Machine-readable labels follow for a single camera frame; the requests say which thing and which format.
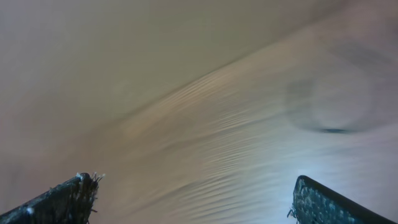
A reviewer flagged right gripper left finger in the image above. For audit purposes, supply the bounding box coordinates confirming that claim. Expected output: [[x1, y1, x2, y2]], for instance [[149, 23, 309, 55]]
[[1, 173, 104, 224]]

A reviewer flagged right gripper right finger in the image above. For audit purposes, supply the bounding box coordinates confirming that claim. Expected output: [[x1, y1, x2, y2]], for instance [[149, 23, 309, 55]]
[[287, 175, 397, 224]]

